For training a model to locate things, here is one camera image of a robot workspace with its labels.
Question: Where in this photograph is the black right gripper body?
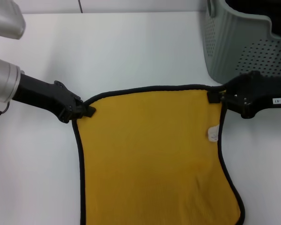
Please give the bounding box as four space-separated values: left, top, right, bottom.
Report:
221 71 281 120

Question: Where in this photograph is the green and yellow towel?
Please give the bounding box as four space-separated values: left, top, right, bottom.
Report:
71 83 246 225

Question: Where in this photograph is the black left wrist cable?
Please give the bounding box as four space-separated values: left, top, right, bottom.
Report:
0 102 10 116

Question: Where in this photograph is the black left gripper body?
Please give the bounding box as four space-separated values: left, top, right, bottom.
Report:
12 73 83 124

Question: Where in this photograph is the grey perforated plastic storage box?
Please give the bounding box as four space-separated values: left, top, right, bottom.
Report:
202 0 281 86

